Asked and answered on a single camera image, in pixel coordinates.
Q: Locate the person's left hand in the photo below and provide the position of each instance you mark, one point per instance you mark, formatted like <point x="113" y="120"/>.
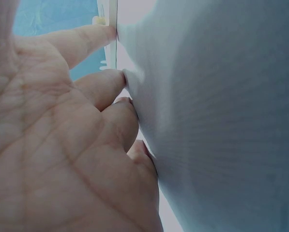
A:
<point x="45" y="135"/>

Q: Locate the person's left thumb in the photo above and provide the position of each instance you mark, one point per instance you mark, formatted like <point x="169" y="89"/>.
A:
<point x="2" y="17"/>

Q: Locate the light grey cloth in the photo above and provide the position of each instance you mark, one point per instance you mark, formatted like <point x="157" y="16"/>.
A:
<point x="219" y="120"/>

